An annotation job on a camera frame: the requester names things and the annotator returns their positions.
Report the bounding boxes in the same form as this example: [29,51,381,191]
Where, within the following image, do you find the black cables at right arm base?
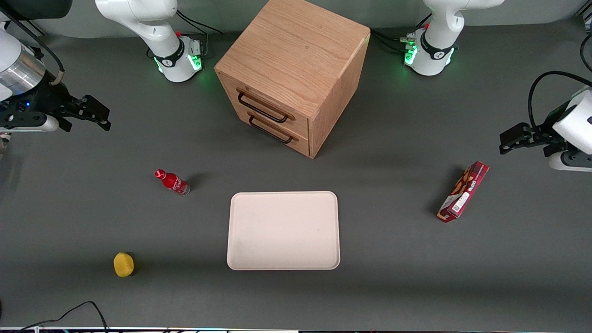
[175,10,223,56]

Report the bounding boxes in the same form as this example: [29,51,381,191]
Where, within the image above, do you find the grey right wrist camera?
[0,116,60,134]

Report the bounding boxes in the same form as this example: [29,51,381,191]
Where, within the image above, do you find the red soda bottle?
[154,169,191,197]

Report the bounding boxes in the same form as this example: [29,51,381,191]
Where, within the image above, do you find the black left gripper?
[499,103,577,156]

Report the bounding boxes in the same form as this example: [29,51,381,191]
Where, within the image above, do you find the yellow lemon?
[113,252,135,278]

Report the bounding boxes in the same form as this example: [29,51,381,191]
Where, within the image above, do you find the black cables at arm base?
[175,10,223,56]
[370,13,433,54]

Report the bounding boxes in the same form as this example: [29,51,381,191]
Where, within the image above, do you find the red snack box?
[437,161,490,223]

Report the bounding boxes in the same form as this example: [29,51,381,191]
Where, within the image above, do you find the wooden drawer with black handle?
[233,107,310,157]
[220,76,310,139]

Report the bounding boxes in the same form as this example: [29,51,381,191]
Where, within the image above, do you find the black cables at left arm base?
[370,13,433,54]

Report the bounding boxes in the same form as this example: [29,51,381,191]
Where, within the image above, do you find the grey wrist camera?
[0,116,60,134]
[549,150,592,173]

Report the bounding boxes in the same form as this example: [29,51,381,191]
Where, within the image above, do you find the aluminium frame rail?
[21,19,48,37]

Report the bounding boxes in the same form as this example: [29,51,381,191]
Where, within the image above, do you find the black cable at table edge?
[18,301,110,333]

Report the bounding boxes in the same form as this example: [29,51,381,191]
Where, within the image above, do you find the beige plastic tray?
[226,191,341,271]

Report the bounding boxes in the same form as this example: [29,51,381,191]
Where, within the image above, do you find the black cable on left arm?
[528,71,592,131]

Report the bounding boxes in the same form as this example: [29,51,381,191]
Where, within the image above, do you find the wooden drawer cabinet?
[214,0,371,160]

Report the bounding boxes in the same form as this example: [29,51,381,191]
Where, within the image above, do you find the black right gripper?
[0,83,112,132]

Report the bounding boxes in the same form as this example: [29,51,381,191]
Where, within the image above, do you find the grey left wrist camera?
[549,150,592,173]

